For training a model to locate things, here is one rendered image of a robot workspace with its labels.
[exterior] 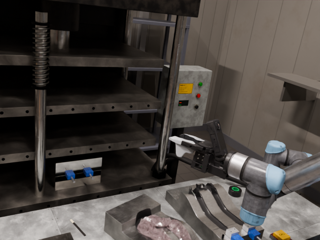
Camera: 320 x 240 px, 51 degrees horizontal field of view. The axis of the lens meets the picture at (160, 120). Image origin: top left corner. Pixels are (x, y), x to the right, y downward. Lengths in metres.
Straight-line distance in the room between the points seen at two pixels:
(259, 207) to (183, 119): 1.34
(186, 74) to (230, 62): 2.86
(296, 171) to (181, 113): 1.28
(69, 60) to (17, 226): 0.84
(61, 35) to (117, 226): 1.08
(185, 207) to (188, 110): 0.73
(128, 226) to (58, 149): 0.60
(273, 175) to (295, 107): 3.26
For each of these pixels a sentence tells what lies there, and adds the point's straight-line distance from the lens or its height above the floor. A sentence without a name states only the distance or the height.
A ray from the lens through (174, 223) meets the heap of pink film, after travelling 1.60.
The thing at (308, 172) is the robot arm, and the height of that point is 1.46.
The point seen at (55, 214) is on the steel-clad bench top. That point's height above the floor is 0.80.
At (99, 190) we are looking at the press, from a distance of 2.02.
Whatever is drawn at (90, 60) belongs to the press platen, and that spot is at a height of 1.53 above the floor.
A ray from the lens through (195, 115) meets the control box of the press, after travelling 2.32.
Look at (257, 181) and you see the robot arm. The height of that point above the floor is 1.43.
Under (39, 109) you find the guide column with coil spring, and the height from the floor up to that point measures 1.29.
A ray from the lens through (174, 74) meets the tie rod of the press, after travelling 1.96.
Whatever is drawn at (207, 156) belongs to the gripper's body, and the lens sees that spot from 1.03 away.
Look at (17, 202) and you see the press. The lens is 1.94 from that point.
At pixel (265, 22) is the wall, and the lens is 4.59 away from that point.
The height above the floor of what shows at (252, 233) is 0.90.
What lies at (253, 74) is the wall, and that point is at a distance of 4.66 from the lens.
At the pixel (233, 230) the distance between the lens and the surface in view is 1.66.
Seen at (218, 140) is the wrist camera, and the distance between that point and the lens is 1.02.
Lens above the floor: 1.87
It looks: 20 degrees down
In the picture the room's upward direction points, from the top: 8 degrees clockwise
